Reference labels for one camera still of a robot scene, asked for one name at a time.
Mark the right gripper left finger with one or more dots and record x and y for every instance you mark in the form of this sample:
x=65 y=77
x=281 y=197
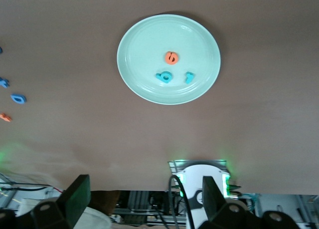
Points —
x=74 y=196

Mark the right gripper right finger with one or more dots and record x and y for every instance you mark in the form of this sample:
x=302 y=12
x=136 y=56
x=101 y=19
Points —
x=214 y=201

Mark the teal foam digit one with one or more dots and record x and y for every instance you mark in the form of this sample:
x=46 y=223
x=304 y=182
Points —
x=188 y=78

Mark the teal foam digit six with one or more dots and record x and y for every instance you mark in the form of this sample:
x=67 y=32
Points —
x=159 y=76

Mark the orange foam letter e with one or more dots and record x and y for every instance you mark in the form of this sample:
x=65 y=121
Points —
x=167 y=60

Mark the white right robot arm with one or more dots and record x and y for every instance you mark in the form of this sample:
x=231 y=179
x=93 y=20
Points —
x=199 y=172

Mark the person in beige clothes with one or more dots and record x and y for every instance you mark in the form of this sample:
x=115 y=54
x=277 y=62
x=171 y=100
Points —
x=104 y=201

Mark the brown table cover sheet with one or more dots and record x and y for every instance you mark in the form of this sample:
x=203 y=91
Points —
x=74 y=139

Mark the orange foam digit three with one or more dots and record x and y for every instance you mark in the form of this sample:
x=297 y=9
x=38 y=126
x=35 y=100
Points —
x=6 y=118

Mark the blue foam letter D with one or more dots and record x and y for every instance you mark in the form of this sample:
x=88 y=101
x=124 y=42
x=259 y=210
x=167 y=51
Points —
x=22 y=100

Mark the blue foam plus sign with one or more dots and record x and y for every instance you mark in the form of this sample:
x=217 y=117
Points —
x=5 y=83

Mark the pale green plate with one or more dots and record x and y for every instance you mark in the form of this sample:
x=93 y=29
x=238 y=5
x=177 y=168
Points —
x=149 y=39

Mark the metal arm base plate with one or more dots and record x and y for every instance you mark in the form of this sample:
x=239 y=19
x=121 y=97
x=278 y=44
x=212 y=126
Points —
x=174 y=164

